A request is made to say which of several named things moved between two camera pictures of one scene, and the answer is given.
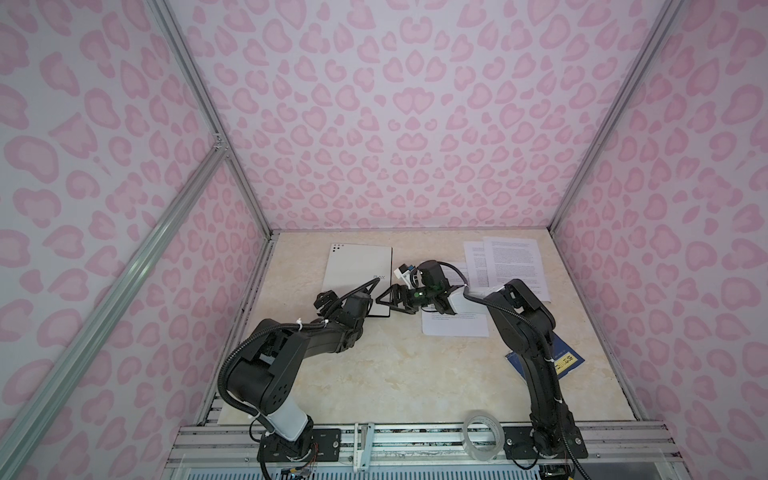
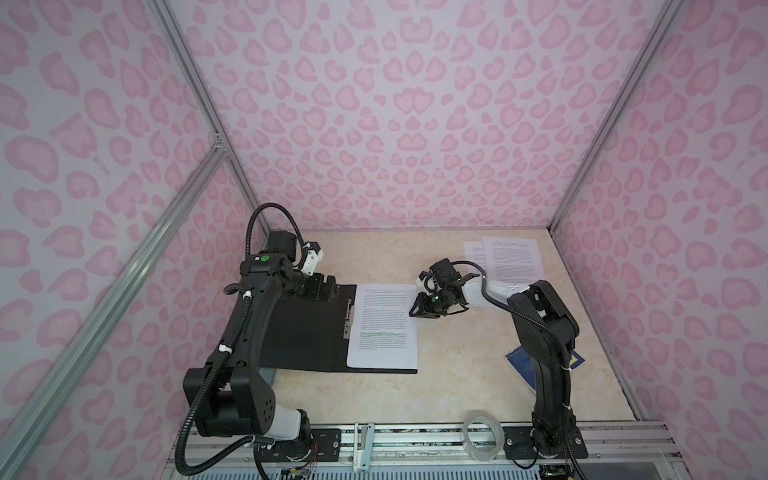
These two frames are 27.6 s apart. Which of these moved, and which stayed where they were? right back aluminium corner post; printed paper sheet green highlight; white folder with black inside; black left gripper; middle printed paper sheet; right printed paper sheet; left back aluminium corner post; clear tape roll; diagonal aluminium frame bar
Moved: printed paper sheet green highlight; white folder with black inside; black left gripper
Stayed: middle printed paper sheet; right printed paper sheet; clear tape roll; right back aluminium corner post; left back aluminium corner post; diagonal aluminium frame bar
